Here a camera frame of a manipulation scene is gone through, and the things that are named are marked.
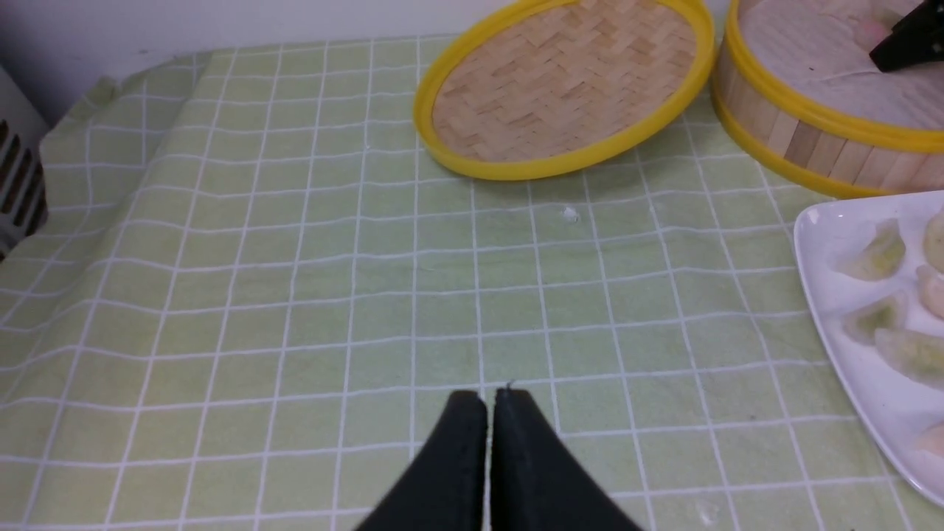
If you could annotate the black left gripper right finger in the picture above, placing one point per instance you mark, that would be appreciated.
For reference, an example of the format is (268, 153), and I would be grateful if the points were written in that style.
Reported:
(537, 484)

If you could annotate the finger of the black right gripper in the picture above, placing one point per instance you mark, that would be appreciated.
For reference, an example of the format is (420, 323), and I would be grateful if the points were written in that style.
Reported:
(917, 39)

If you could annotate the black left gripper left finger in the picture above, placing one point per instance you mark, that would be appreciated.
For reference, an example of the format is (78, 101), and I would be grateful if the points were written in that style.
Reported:
(444, 486)

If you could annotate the green dumpling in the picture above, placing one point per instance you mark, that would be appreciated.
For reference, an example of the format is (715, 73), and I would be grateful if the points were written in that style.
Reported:
(880, 259)
(933, 242)
(913, 354)
(889, 312)

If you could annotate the white square plate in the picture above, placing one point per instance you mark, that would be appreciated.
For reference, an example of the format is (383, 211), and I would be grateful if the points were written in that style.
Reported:
(893, 408)

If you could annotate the pink dumpling in steamer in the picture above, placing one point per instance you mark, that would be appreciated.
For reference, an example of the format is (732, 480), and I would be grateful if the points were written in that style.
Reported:
(868, 33)

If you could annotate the white steamer liner paper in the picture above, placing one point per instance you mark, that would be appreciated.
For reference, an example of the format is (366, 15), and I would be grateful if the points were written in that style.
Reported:
(809, 46)

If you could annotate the yellow-rimmed bamboo steamer basket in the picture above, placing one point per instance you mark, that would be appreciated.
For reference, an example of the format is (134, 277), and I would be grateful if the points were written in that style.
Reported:
(809, 143)

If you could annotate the white dumpling centre left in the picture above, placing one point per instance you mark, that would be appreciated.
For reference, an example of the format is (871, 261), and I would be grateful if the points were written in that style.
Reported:
(930, 290)

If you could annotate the small white crumb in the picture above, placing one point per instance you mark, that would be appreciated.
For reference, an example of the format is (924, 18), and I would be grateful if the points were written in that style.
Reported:
(570, 215)

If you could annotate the green checkered tablecloth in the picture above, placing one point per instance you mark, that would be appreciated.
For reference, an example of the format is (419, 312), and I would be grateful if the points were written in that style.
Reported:
(255, 291)

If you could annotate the yellow-rimmed bamboo steamer lid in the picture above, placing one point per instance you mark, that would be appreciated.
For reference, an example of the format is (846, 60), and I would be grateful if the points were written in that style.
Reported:
(539, 89)

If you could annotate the white dumpling bottom edge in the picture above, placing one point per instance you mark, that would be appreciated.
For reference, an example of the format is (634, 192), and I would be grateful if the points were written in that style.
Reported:
(931, 441)

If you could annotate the beige vented cabinet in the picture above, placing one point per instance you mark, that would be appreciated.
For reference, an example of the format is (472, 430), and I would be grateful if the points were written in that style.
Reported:
(23, 203)

